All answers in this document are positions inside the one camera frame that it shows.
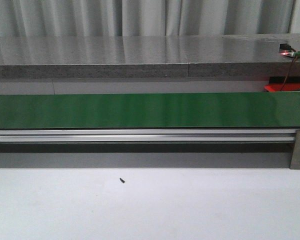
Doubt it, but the white pleated curtain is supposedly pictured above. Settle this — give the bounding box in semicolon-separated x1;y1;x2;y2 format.
0;0;300;37

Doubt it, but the red black sensor wire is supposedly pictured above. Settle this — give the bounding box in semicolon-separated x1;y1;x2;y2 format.
279;53;300;92

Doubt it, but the green conveyor belt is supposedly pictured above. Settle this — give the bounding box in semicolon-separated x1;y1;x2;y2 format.
0;92;300;129

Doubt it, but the small sensor circuit board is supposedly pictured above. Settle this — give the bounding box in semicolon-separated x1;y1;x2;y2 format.
278;43;300;58

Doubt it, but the grey stone counter slab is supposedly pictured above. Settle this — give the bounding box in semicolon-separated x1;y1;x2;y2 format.
0;33;300;80

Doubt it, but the aluminium conveyor frame rail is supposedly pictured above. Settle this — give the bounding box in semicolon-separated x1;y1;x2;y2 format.
0;128;297;143

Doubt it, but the red plastic tray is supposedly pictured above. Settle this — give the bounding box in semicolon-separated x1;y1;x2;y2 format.
264;83;300;93

